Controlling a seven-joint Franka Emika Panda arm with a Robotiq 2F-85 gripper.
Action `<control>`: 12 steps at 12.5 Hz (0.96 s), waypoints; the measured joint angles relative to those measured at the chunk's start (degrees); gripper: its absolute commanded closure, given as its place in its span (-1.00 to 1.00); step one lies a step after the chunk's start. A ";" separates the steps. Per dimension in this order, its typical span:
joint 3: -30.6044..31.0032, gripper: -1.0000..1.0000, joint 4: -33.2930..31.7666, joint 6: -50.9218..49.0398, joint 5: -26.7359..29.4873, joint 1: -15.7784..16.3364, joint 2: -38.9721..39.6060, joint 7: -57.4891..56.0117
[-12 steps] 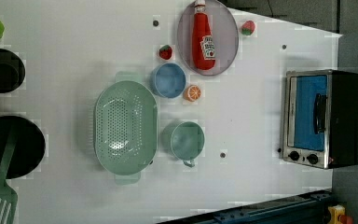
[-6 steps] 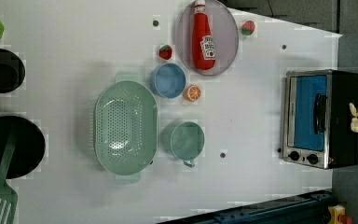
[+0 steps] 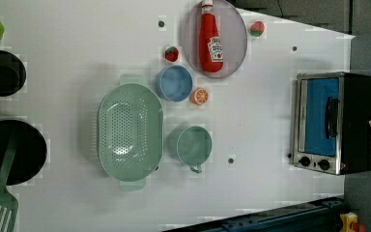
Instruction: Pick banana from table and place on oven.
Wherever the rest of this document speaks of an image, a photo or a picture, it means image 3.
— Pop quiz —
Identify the small toy strawberry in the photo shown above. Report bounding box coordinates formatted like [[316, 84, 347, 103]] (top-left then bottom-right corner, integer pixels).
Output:
[[164, 46, 179, 62]]

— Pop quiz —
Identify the grey oval plate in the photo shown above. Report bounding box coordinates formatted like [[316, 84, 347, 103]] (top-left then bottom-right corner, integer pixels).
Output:
[[182, 0, 247, 78]]

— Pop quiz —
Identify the green slotted spatula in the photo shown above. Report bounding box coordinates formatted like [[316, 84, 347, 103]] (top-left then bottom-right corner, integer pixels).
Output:
[[0, 128, 18, 232]]

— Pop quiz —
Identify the blue bowl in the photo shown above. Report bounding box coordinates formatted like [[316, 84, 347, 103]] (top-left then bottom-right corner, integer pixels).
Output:
[[156, 65, 193, 102]]

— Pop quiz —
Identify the green oval colander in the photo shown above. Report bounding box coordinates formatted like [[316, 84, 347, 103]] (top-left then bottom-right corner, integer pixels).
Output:
[[97, 73, 163, 191]]

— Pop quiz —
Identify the toy orange half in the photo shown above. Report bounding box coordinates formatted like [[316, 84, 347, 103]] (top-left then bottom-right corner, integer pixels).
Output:
[[190, 88, 209, 105]]

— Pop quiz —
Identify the green cup with handle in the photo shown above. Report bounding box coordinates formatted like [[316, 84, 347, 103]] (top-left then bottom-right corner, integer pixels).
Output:
[[167, 125, 213, 174]]

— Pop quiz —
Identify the blue metal frame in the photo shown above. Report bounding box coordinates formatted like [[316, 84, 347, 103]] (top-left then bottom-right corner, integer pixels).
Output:
[[165, 197, 350, 232]]

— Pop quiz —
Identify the large toy strawberry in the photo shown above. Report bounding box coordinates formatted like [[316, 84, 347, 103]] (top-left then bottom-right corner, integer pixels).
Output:
[[249, 21, 265, 37]]

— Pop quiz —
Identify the black toaster oven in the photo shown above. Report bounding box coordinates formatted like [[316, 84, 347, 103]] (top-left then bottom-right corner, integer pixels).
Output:
[[292, 72, 371, 175]]

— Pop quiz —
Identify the black round pan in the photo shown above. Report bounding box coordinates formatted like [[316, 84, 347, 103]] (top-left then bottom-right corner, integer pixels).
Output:
[[0, 120, 47, 186]]

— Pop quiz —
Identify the red ketchup bottle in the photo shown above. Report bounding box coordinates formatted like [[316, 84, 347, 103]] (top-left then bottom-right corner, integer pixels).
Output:
[[199, 0, 223, 73]]

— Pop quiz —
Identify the black cylindrical container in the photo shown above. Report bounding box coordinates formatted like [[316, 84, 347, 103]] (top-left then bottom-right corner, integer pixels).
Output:
[[0, 50, 26, 97]]

